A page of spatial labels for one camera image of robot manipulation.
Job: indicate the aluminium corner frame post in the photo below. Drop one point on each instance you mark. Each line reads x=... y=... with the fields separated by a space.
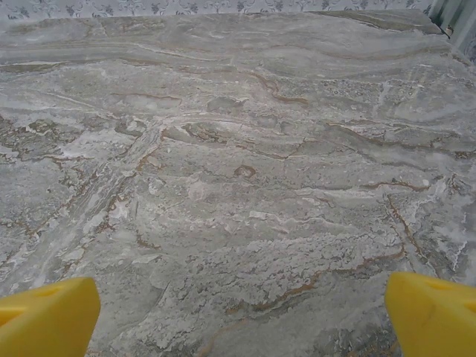
x=439 y=15

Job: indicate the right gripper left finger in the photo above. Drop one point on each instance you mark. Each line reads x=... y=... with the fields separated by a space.
x=48 y=320

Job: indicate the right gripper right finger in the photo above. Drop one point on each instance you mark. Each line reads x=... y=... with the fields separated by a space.
x=435 y=320

